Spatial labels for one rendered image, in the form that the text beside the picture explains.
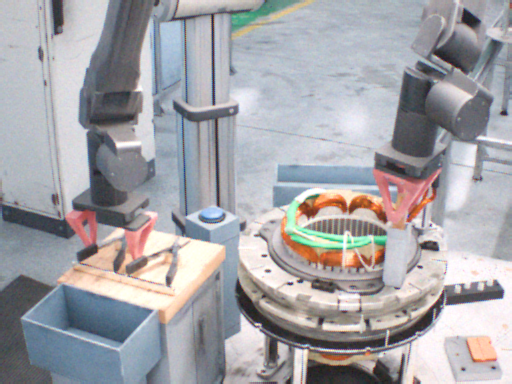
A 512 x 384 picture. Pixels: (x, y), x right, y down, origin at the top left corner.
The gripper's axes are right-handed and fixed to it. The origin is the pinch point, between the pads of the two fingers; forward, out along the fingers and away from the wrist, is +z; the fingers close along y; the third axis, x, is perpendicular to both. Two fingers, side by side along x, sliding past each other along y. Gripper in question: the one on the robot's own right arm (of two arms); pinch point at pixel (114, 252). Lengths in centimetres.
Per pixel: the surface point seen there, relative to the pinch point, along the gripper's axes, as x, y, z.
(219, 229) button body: 23.0, 7.2, 5.5
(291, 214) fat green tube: 9.3, 24.9, -7.4
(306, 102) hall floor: 382, -93, 104
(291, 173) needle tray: 46.3, 12.1, 3.2
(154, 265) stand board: 2.2, 5.8, 2.0
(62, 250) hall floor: 151, -129, 108
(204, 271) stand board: 4.4, 13.2, 2.4
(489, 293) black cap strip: 56, 55, 27
